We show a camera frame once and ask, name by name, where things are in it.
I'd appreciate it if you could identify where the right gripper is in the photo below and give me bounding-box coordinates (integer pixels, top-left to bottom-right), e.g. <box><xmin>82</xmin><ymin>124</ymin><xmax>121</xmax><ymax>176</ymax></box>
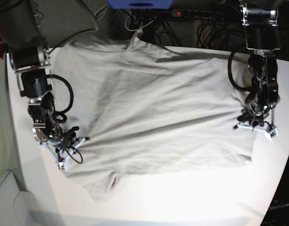
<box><xmin>39</xmin><ymin>137</ymin><xmax>90</xmax><ymax>165</ymax></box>

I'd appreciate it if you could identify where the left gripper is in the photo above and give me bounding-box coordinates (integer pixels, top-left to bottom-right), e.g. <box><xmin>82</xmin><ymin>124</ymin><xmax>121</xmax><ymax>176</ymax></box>
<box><xmin>233</xmin><ymin>113</ymin><xmax>276</xmax><ymax>133</ymax></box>

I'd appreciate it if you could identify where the grey t-shirt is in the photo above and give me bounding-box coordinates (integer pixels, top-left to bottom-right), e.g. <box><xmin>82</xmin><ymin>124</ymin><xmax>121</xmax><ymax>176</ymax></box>
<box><xmin>52</xmin><ymin>33</ymin><xmax>256</xmax><ymax>201</ymax></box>

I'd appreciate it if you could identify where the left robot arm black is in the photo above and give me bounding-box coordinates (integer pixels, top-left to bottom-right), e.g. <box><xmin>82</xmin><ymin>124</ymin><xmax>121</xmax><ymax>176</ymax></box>
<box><xmin>228</xmin><ymin>0</ymin><xmax>280</xmax><ymax>140</ymax></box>

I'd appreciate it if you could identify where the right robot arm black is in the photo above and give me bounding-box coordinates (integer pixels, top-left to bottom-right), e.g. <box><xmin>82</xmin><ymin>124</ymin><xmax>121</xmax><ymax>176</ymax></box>
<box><xmin>0</xmin><ymin>0</ymin><xmax>89</xmax><ymax>170</ymax></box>

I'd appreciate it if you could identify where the black power strip red light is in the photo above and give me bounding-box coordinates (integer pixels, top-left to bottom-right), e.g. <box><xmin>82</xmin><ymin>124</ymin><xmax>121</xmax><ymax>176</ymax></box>
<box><xmin>171</xmin><ymin>9</ymin><xmax>224</xmax><ymax>21</ymax></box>

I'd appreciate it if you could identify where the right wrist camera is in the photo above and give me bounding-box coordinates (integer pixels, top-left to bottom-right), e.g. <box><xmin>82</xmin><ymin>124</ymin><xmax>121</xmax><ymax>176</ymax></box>
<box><xmin>57</xmin><ymin>161</ymin><xmax>70</xmax><ymax>171</ymax></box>

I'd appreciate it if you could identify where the white cable loop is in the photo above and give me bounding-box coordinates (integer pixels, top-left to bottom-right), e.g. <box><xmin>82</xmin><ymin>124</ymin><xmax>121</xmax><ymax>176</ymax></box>
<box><xmin>124</xmin><ymin>14</ymin><xmax>155</xmax><ymax>32</ymax></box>

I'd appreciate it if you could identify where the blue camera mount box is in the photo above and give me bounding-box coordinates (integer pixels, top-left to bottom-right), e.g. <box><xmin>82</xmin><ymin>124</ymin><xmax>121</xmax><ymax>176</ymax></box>
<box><xmin>107</xmin><ymin>0</ymin><xmax>173</xmax><ymax>9</ymax></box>

